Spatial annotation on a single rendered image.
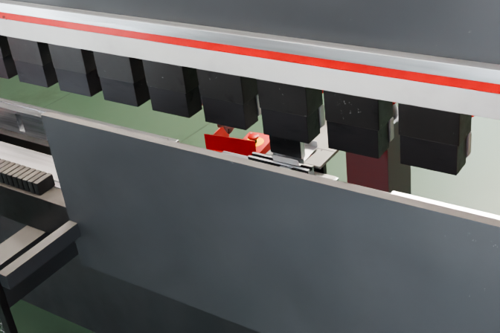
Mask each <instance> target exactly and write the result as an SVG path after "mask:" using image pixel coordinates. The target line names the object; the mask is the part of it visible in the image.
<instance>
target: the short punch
mask: <svg viewBox="0 0 500 333"><path fill-rule="evenodd" d="M269 142H270V149H271V152H273V155H277V156H280V157H284V158H290V159H293V160H297V161H298V163H299V164H304V157H305V148H304V143H302V142H298V141H294V140H288V139H284V138H278V137H274V136H271V135H270V136H269Z"/></svg>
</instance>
